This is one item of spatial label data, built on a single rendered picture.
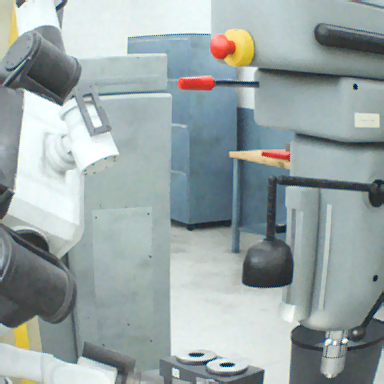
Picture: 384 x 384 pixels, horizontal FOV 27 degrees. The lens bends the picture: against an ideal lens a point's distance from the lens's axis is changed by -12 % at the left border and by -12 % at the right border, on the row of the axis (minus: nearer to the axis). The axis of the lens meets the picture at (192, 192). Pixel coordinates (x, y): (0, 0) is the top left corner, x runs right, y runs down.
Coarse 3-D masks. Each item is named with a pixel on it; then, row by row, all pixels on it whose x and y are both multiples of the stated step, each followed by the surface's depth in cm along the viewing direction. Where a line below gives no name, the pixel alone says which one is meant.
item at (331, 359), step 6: (324, 348) 139; (324, 354) 139; (330, 354) 138; (336, 354) 138; (342, 354) 138; (324, 360) 139; (330, 360) 138; (336, 360) 138; (342, 360) 138; (324, 366) 139; (330, 366) 138; (336, 366) 138; (342, 366) 139; (324, 372) 139; (330, 372) 138; (336, 372) 138
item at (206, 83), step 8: (184, 80) 127; (192, 80) 128; (200, 80) 128; (208, 80) 129; (216, 80) 130; (224, 80) 131; (232, 80) 132; (240, 80) 133; (184, 88) 127; (192, 88) 128; (200, 88) 129; (208, 88) 129
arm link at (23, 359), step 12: (0, 348) 139; (12, 348) 140; (0, 360) 137; (12, 360) 138; (24, 360) 138; (36, 360) 139; (0, 372) 138; (12, 372) 138; (24, 372) 138; (36, 372) 138
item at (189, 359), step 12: (168, 360) 183; (180, 360) 181; (192, 360) 179; (204, 360) 179; (216, 360) 179; (228, 360) 179; (240, 360) 179; (168, 372) 182; (180, 372) 179; (192, 372) 176; (204, 372) 174; (216, 372) 172; (228, 372) 172; (240, 372) 173; (252, 372) 174; (264, 372) 176
